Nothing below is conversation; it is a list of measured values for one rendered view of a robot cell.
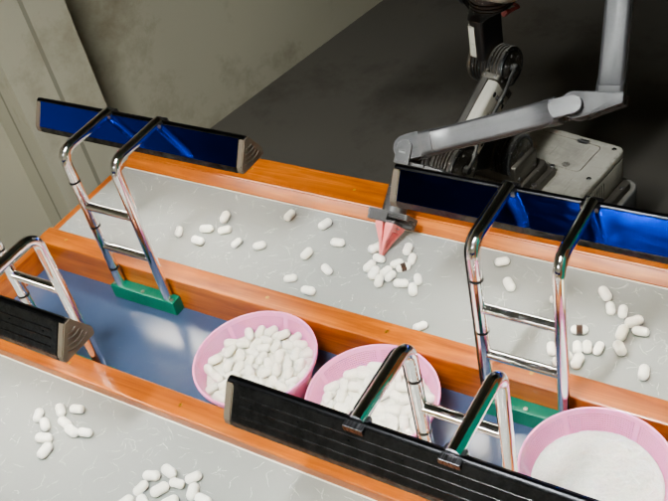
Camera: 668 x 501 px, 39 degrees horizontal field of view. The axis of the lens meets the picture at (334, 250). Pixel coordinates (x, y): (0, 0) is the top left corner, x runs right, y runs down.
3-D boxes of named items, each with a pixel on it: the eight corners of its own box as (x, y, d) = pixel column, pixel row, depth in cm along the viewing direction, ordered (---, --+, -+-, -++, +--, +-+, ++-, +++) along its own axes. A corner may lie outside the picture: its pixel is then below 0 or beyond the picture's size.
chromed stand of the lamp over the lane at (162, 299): (161, 248, 244) (102, 101, 215) (223, 264, 234) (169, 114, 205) (115, 296, 233) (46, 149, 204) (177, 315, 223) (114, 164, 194)
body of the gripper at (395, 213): (405, 223, 210) (414, 191, 210) (366, 214, 215) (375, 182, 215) (416, 228, 215) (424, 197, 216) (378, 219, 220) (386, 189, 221)
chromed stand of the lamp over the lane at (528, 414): (513, 344, 197) (498, 174, 168) (608, 370, 187) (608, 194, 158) (476, 411, 185) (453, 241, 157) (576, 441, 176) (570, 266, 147)
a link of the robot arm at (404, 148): (412, 140, 219) (398, 137, 211) (457, 149, 215) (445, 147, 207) (401, 190, 221) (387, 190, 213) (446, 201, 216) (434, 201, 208)
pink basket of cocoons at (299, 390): (249, 328, 215) (239, 298, 209) (348, 359, 202) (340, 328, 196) (180, 414, 199) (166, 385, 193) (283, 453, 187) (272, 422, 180)
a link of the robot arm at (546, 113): (587, 93, 203) (579, 87, 193) (592, 119, 202) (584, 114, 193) (404, 140, 221) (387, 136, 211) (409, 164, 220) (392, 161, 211)
